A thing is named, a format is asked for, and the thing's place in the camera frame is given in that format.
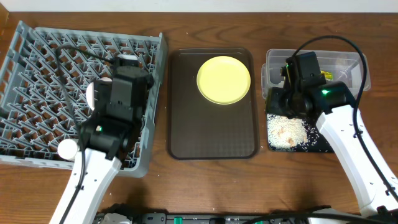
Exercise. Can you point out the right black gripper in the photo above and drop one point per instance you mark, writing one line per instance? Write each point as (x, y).
(272, 103)

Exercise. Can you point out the green snack wrapper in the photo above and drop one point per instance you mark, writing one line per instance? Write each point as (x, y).
(328, 75)

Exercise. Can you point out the yellow round plate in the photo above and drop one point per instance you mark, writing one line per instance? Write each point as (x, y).
(223, 80)

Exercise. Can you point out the white pink round bowl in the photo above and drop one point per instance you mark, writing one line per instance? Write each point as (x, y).
(98, 92)

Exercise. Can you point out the white cup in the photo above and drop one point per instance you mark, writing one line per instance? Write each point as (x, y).
(68, 149)

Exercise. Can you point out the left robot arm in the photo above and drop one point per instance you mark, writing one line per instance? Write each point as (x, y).
(105, 138)

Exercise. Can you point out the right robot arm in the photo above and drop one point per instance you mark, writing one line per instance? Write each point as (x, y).
(333, 110)

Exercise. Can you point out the spilled rice food waste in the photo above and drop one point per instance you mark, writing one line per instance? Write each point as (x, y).
(290, 135)

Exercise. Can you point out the black rectangular waste tray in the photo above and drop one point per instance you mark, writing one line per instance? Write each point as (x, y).
(321, 146)

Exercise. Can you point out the clear plastic waste bin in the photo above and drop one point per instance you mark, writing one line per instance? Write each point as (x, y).
(345, 67)

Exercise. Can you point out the grey plastic dishwasher rack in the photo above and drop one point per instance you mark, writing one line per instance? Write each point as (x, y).
(44, 77)

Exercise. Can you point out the dark brown serving tray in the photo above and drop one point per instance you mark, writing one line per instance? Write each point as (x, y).
(198, 129)

